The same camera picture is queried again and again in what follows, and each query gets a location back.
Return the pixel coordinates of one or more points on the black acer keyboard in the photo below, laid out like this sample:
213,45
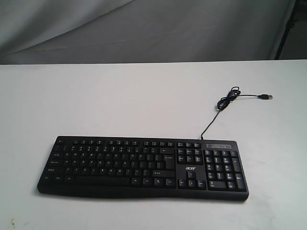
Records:
113,167

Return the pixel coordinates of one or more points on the grey backdrop cloth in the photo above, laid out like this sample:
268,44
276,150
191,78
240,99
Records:
141,31

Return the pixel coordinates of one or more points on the black tripod stand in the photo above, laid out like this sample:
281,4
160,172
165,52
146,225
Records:
287,48

